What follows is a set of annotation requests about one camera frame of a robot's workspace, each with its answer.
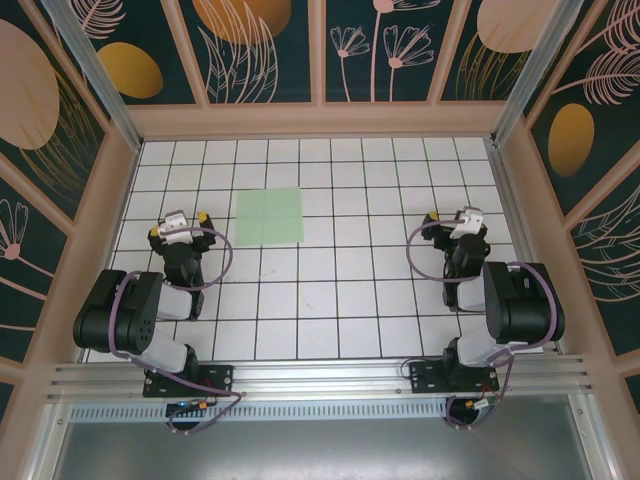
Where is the green square paper sheet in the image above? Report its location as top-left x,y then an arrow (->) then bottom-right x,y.
233,187 -> 306,247

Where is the grey metal sheet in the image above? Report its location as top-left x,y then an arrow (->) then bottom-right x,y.
47,418 -> 619,480

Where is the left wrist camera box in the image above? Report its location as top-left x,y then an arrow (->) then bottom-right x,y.
158,211 -> 195,247

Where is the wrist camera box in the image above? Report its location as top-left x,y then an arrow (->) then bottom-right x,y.
448,204 -> 486,241
158,211 -> 195,247

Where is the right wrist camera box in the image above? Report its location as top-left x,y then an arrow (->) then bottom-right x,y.
448,204 -> 486,241

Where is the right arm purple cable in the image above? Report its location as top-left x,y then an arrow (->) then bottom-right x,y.
406,217 -> 560,432

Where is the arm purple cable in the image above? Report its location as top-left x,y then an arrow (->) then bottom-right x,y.
406,217 -> 560,432
108,224 -> 246,436

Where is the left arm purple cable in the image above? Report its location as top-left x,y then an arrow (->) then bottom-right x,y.
108,224 -> 246,436

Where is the aluminium side rail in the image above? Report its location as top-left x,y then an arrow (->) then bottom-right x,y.
485,139 -> 565,357

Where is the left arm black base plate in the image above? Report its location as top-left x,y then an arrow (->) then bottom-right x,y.
142,363 -> 236,399

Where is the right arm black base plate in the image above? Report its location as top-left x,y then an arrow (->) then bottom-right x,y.
408,360 -> 501,396

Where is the aluminium frame post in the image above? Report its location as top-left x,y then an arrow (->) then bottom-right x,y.
489,0 -> 601,149
39,0 -> 146,154

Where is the aluminium mounting rail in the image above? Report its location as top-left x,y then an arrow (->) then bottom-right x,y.
47,353 -> 599,404

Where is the slotted grey cable duct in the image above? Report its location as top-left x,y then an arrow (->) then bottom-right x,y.
68,399 -> 454,424

